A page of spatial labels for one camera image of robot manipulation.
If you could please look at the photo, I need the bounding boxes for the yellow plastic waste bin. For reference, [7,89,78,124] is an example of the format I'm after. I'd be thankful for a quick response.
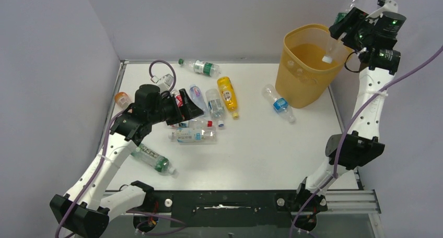
[275,24,352,109]

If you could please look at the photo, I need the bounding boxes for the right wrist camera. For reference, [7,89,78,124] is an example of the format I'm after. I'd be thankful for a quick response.
[366,0,399,20]

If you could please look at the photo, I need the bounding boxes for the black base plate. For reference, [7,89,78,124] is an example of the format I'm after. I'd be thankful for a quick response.
[120,190,328,229]

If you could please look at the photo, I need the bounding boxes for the green cap bottle at back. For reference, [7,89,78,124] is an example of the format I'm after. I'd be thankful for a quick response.
[178,58,220,78]

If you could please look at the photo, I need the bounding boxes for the orange cap bottle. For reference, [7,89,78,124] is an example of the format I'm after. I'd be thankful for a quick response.
[114,92,132,109]

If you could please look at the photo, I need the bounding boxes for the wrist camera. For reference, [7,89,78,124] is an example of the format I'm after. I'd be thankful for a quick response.
[366,0,399,20]
[151,74,174,92]

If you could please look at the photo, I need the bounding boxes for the floral white blue label bottle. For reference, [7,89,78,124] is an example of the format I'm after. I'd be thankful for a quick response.
[168,128,217,144]

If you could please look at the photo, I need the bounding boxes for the clear blue pink label bottle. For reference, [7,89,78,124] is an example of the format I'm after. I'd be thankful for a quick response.
[189,84,209,117]

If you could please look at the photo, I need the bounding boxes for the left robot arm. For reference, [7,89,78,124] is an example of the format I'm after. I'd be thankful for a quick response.
[50,84,204,237]

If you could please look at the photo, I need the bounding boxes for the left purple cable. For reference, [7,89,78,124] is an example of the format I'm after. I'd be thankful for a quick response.
[54,60,189,238]

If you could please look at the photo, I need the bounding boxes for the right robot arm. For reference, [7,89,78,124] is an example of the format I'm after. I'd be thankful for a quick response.
[294,5,406,210]

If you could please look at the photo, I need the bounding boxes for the small blue label bottle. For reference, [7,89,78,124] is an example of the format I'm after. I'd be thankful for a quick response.
[262,84,296,124]

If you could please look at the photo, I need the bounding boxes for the red label bottle lying sideways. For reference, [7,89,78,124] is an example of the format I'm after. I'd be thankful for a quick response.
[170,119,213,128]

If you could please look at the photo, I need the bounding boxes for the red cap red label bottle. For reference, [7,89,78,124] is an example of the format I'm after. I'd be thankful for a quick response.
[171,90,183,108]

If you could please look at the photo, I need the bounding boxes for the dark green label clear bottle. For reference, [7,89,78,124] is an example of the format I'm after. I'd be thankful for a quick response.
[322,0,364,64]

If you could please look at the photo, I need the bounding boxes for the yellow juice bottle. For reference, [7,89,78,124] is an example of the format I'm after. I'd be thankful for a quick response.
[217,76,239,120]

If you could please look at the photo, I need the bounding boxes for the green label bottle near front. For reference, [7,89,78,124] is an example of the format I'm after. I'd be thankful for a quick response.
[131,144,176,175]

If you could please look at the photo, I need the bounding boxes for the white cap blue label bottle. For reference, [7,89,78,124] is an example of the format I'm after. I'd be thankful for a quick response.
[205,89,225,128]

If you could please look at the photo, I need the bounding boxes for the aluminium frame rail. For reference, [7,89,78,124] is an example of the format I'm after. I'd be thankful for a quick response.
[63,191,381,238]

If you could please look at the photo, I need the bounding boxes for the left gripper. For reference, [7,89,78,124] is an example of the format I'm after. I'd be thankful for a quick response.
[149,89,203,125]

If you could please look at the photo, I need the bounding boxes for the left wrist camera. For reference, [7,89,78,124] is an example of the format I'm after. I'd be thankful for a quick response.
[151,74,174,92]

